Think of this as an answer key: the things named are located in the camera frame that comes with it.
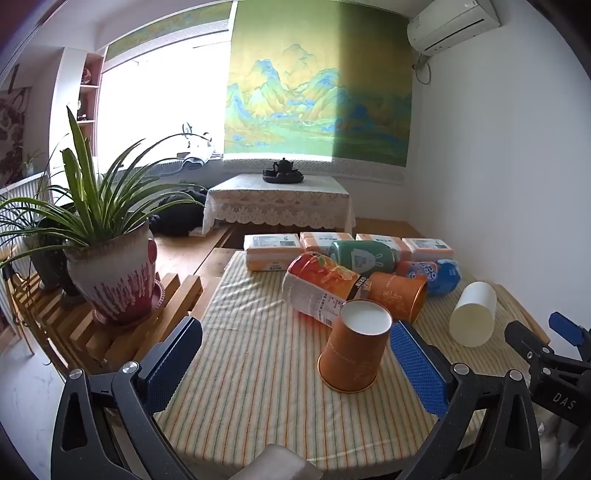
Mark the white air conditioner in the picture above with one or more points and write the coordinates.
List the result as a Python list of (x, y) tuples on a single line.
[(450, 25)]

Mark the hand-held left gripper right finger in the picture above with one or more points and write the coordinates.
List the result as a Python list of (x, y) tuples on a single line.
[(415, 369)]

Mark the blue snack packet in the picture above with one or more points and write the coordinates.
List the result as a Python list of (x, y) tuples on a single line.
[(438, 277)]

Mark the orange juice bottle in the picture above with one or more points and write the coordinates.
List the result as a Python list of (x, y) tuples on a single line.
[(314, 286)]

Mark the landscape painting wall hanging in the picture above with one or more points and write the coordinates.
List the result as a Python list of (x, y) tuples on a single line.
[(318, 78)]

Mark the striped tablecloth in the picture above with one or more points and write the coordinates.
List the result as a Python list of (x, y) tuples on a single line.
[(258, 369)]

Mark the green can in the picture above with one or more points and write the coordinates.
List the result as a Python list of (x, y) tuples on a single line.
[(364, 257)]

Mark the orange paper cup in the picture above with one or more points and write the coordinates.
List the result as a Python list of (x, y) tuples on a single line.
[(392, 291), (351, 355)]

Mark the white shelf unit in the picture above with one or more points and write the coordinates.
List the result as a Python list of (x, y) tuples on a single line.
[(87, 101)]

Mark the wooden slatted plant stand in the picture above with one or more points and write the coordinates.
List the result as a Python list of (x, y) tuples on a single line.
[(115, 337)]

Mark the spider plant in white pot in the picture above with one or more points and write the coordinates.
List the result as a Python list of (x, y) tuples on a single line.
[(113, 267)]

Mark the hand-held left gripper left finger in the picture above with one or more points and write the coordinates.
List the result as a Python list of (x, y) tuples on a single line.
[(171, 369)]

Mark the white paper cup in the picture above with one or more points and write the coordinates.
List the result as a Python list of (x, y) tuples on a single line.
[(473, 316)]

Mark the black teapot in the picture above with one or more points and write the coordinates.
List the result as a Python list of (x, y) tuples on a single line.
[(282, 166)]

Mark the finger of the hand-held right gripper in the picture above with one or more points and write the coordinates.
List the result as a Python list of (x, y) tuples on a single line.
[(526, 339), (565, 326)]

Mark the black cloth bundle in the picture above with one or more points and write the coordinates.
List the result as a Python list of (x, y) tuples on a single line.
[(178, 214)]

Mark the plant in dark green pot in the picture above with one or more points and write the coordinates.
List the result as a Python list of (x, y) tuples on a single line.
[(48, 258)]

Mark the landscape print roller blind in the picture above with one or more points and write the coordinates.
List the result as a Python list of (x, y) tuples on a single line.
[(171, 30)]

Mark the small table with lace cloth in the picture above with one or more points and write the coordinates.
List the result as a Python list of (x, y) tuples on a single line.
[(277, 201)]

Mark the dark floral wall poster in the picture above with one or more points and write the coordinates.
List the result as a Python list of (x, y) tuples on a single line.
[(14, 134)]

